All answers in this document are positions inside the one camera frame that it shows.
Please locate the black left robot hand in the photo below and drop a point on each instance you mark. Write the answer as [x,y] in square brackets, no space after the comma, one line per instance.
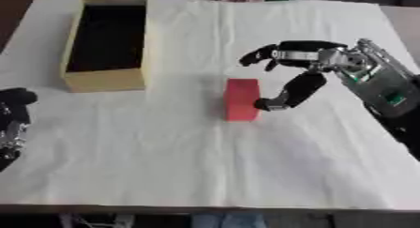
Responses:
[12,119]

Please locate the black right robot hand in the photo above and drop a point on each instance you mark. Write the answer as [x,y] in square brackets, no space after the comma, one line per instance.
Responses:
[298,87]

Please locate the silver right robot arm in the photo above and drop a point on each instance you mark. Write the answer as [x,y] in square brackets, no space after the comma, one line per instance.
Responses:
[389,88]

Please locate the tan cardboard box black inside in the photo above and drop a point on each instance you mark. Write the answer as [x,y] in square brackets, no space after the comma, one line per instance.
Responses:
[106,47]

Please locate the red rectangular block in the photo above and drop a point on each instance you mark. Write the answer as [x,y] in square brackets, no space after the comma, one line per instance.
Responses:
[241,99]

